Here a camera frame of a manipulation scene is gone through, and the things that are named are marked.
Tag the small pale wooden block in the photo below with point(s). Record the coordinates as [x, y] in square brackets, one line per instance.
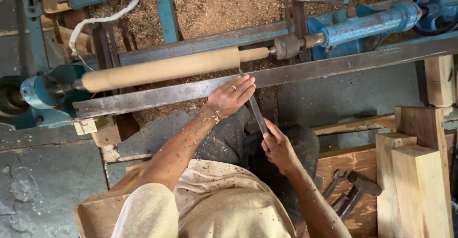
[85, 126]

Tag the person's cream shirt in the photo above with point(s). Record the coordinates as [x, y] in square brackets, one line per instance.
[204, 205]

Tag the person's left hand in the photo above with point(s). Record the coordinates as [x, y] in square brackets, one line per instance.
[225, 96]

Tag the turned wooden spindle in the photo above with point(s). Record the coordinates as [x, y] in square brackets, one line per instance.
[168, 68]

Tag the dark metal hammer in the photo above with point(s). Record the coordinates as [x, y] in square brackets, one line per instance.
[356, 193]

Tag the wooden workbench board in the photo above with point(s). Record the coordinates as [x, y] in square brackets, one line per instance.
[352, 191]

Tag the long steel turning chisel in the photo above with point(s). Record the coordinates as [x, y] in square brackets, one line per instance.
[256, 107]

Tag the person's right hand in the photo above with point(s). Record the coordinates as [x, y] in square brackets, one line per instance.
[279, 150]

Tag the long steel tool rest bar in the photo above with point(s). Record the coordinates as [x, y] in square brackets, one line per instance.
[257, 80]

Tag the pale square timber block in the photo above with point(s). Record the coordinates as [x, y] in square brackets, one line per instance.
[418, 191]
[388, 184]

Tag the dark brown timber block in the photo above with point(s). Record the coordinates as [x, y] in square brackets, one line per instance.
[425, 130]

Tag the blue lathe bed frame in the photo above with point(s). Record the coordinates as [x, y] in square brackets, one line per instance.
[200, 44]

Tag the blue handwheel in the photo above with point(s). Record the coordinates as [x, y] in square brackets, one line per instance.
[439, 7]

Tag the pale wooden support post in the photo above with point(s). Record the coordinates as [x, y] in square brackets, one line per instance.
[440, 80]

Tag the blue lathe headstock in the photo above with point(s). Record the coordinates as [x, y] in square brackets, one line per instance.
[43, 94]

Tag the open-end spanner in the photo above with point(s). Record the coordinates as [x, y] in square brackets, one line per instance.
[334, 183]

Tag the pile of sawdust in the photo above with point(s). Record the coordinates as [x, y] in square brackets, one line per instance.
[250, 5]

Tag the blue lathe tailstock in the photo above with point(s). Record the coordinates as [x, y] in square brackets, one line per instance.
[357, 28]

